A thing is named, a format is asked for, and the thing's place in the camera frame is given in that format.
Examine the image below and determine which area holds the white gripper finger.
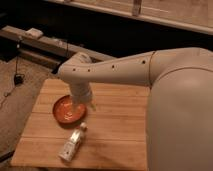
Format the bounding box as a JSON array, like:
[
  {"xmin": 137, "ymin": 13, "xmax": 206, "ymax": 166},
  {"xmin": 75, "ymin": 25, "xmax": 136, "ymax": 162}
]
[{"xmin": 89, "ymin": 102, "xmax": 96, "ymax": 111}]

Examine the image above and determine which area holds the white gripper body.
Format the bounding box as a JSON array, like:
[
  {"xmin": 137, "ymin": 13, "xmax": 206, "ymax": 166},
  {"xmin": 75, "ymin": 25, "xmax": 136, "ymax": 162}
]
[{"xmin": 69, "ymin": 83, "xmax": 92, "ymax": 104}]

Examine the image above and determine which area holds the white plastic bottle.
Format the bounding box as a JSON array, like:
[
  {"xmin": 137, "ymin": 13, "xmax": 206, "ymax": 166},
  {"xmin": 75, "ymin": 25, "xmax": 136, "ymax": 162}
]
[{"xmin": 58, "ymin": 122, "xmax": 87, "ymax": 162}]

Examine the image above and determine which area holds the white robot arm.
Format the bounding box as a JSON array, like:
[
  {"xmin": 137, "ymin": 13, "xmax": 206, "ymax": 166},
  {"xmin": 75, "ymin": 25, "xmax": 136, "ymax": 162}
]
[{"xmin": 58, "ymin": 48, "xmax": 213, "ymax": 171}]

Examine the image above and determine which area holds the orange ceramic bowl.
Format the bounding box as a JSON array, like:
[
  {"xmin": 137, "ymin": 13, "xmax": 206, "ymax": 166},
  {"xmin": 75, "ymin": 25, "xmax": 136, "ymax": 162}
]
[{"xmin": 52, "ymin": 95, "xmax": 87, "ymax": 124}]

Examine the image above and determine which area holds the wooden board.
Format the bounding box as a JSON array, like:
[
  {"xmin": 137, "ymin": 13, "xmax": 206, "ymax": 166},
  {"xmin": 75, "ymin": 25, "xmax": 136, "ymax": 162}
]
[{"xmin": 11, "ymin": 79, "xmax": 149, "ymax": 171}]

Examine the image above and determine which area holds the small white block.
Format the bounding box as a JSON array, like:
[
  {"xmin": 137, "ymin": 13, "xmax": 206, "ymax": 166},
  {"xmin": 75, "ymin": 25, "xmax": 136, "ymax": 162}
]
[{"xmin": 26, "ymin": 28, "xmax": 43, "ymax": 38}]

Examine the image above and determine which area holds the wooden beam rail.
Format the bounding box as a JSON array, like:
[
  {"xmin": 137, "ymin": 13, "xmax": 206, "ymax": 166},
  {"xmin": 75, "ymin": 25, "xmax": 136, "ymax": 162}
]
[{"xmin": 0, "ymin": 25, "xmax": 113, "ymax": 61}]

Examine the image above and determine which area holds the black cable with plug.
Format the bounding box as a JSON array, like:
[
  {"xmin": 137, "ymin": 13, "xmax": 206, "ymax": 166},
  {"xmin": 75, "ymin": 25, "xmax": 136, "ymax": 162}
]
[{"xmin": 2, "ymin": 37, "xmax": 25, "ymax": 98}]

